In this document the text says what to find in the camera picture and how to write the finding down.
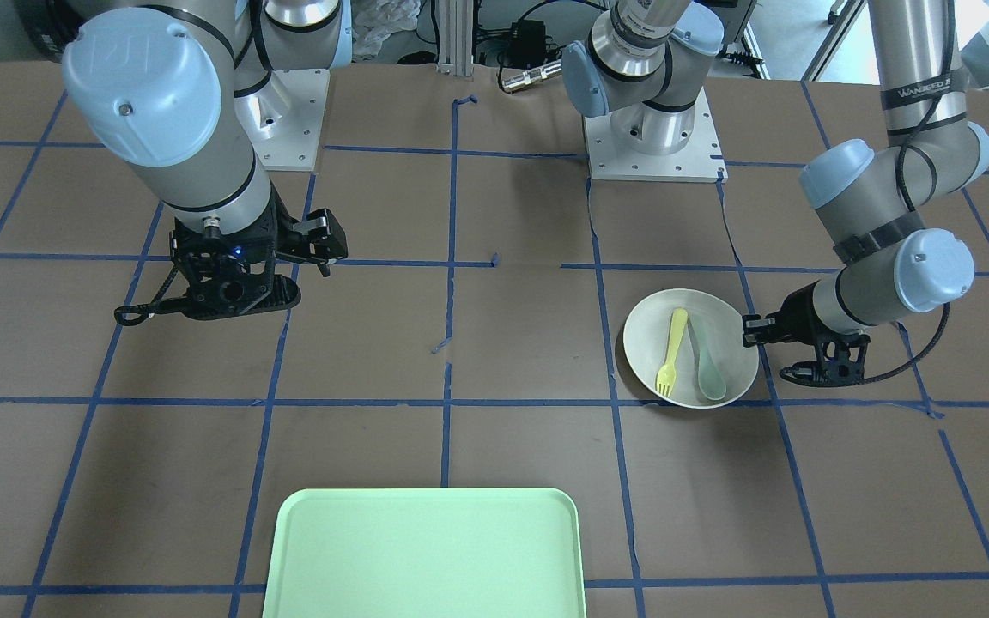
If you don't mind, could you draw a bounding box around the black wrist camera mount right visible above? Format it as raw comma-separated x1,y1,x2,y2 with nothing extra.
113,247,301,327

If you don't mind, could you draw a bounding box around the aluminium frame post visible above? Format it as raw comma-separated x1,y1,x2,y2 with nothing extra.
431,1,477,81

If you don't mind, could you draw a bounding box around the yellow plastic fork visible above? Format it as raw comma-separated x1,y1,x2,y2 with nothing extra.
655,306,689,398

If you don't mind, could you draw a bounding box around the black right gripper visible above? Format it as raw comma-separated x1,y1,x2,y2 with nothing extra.
170,184,349,277

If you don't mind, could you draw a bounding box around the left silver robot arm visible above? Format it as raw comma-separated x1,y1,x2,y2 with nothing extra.
561,1,989,347

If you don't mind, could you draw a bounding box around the light green plastic tray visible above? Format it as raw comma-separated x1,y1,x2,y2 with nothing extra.
263,488,587,617

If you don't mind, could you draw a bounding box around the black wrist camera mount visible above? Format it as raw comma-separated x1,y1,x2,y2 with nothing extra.
113,247,301,327
780,334,871,388

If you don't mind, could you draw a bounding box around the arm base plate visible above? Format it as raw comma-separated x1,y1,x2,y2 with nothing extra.
235,68,331,173
582,90,729,184

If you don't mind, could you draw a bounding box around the pale green plastic spoon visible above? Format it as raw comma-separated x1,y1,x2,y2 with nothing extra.
689,314,726,402

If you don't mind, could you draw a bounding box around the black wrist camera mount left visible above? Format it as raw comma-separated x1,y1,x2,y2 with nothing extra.
780,334,871,388

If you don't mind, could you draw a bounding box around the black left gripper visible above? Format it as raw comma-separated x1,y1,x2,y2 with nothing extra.
742,284,835,348

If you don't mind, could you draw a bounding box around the cream round plate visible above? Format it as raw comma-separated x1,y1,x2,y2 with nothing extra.
621,288,759,409

